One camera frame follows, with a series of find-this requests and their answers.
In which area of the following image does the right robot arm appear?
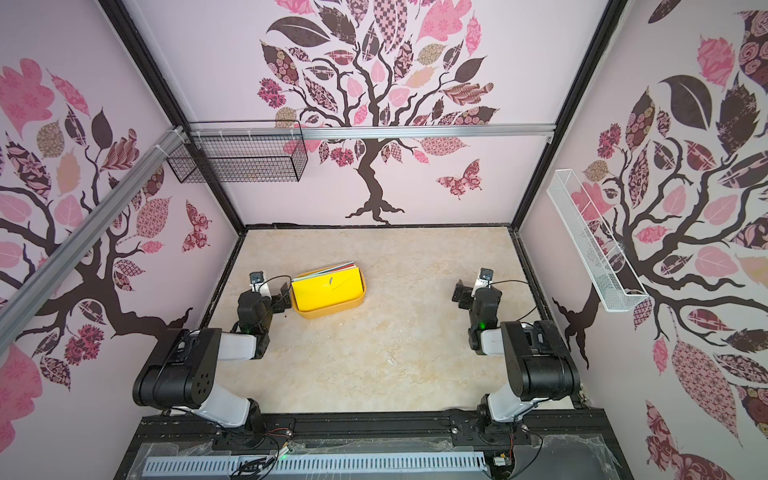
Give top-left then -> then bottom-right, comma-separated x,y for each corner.
452,268 -> 581,432

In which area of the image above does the white cable duct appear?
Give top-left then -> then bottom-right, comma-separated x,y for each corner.
138,452 -> 488,479

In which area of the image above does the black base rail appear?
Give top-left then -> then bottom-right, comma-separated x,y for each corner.
115,408 -> 633,479

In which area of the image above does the aluminium rail left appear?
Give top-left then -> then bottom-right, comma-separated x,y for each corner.
1,126 -> 187,351

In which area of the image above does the yellow plastic storage box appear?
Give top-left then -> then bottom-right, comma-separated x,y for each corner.
291,262 -> 367,320

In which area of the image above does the aluminium rail back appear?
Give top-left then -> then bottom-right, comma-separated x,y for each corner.
191,123 -> 556,140

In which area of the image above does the yellow envelope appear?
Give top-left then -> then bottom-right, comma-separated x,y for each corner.
292,265 -> 364,312

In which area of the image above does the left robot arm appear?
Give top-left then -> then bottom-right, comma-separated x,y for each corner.
132,271 -> 292,445

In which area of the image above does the aluminium rail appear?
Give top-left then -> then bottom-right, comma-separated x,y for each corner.
191,123 -> 556,140
1,126 -> 187,351

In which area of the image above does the white wire shelf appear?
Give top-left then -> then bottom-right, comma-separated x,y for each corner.
547,169 -> 650,313

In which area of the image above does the black wire basket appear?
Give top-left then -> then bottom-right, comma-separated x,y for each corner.
167,120 -> 309,183

